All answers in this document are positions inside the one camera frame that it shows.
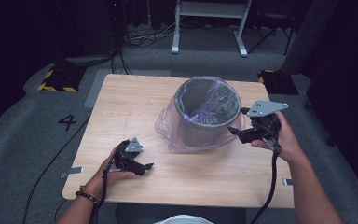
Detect beaded bracelets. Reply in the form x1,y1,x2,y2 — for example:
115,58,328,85
75,185,100,205

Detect bundle of floor cables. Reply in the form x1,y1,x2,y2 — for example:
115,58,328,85
122,20,177,49

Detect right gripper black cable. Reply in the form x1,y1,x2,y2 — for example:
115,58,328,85
250,148,282,224

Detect black equipment stand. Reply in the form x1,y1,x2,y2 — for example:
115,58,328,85
51,0,129,76

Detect black floor cable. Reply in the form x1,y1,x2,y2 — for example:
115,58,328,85
21,115,91,224

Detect black tripod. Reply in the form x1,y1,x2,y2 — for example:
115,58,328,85
247,12,296,58

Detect grey-green trash bin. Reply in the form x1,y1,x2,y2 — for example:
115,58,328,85
173,77,242,147

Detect person's right hand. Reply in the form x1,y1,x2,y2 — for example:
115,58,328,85
250,111,306,164

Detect yellow black striped base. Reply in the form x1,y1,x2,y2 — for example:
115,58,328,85
36,64,87,93
257,69,300,96

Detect person's white shirt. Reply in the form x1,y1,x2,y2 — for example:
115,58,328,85
154,214,214,224

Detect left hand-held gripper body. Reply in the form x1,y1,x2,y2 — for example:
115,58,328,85
113,137,145,172

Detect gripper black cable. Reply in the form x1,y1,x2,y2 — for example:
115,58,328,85
250,148,282,224
88,164,111,224

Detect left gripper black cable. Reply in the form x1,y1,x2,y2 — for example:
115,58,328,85
88,164,111,224

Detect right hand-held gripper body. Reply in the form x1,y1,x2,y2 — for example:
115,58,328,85
246,99,290,154

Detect grey column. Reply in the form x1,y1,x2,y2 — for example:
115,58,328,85
280,0,340,76

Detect translucent purple plastic bag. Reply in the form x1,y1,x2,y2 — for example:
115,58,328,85
154,76,247,154

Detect white metal stand frame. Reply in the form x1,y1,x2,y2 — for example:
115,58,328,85
171,0,253,58

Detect person's left hand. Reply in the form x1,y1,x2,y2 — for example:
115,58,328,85
87,145,136,200

